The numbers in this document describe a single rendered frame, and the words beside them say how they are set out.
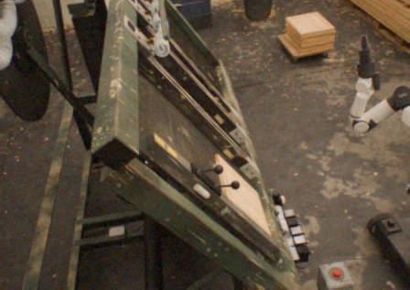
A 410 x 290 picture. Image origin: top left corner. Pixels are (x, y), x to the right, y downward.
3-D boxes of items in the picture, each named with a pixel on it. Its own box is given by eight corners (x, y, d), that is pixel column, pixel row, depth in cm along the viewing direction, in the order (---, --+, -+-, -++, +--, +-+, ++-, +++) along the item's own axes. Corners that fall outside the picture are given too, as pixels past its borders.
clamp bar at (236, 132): (240, 145, 265) (270, 126, 258) (109, 9, 197) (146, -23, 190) (236, 136, 272) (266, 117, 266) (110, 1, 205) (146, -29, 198)
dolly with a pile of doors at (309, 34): (333, 58, 506) (337, 27, 481) (293, 66, 501) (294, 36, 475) (312, 37, 553) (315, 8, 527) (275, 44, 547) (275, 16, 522)
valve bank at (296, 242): (316, 278, 223) (319, 252, 208) (290, 283, 222) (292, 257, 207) (288, 208, 261) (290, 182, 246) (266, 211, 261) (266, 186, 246)
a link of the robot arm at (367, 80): (361, 65, 220) (363, 84, 225) (351, 72, 214) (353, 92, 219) (383, 66, 212) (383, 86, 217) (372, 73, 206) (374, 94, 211)
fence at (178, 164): (273, 252, 202) (280, 249, 201) (145, 145, 148) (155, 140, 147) (270, 244, 206) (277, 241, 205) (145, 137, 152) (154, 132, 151)
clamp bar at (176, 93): (251, 181, 239) (285, 161, 233) (105, 39, 172) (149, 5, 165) (247, 170, 247) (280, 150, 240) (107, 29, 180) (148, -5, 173)
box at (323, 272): (350, 304, 193) (354, 284, 181) (325, 308, 192) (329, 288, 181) (339, 281, 202) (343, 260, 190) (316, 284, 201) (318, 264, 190)
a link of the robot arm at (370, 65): (374, 42, 213) (376, 64, 218) (355, 44, 217) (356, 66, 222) (373, 49, 203) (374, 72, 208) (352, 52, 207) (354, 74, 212)
